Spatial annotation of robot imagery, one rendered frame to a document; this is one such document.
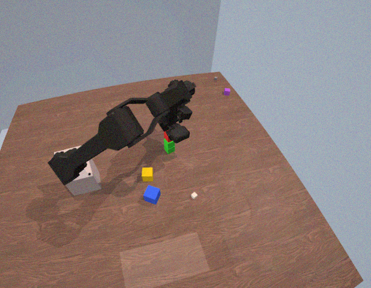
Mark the red block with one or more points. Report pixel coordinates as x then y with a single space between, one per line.
167 138

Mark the green block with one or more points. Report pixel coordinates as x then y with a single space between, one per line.
170 150
169 145

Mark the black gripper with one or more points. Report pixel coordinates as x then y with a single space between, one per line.
174 131

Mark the blue block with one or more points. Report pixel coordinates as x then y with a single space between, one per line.
152 194

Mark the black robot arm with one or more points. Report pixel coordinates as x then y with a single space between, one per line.
120 128

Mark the yellow block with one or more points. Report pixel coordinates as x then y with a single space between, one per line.
147 174

